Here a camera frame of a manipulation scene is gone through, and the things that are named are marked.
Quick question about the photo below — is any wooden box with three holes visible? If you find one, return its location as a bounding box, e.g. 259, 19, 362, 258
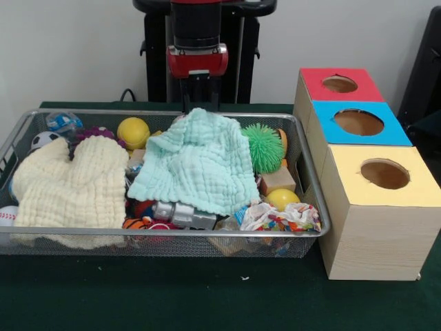
292, 67, 441, 281

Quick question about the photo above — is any small soccer ball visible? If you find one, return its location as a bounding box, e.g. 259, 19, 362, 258
30, 131, 63, 152

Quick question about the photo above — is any yellow tennis ball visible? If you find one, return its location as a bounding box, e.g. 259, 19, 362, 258
116, 117, 151, 151

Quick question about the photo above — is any brown wooden block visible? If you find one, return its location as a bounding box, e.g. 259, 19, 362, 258
258, 165, 297, 197

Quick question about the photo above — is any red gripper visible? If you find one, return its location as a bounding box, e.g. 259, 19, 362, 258
166, 43, 229, 113

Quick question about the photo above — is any large green spiky ball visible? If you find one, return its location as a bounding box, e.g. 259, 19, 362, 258
240, 123, 287, 174

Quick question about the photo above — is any smooth yellow ball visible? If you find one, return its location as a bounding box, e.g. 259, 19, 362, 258
265, 188, 301, 212

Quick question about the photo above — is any mint green muslin cloth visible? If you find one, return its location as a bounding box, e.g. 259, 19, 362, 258
127, 107, 261, 217

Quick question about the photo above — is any small white baseball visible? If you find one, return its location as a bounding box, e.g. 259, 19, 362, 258
0, 205, 19, 228

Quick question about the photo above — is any silver mesh bin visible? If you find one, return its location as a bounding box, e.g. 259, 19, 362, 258
0, 108, 331, 258

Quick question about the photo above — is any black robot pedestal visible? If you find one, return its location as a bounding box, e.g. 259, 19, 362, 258
132, 0, 278, 104

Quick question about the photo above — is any black chair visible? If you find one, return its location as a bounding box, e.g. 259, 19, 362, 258
396, 6, 441, 121

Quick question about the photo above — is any dark green table cloth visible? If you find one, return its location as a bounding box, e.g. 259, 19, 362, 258
0, 101, 441, 331

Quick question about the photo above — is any cream muslin cloth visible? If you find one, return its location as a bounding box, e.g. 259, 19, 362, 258
10, 135, 130, 249

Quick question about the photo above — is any silver plastic toy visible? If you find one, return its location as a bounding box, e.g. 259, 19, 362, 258
151, 201, 218, 231

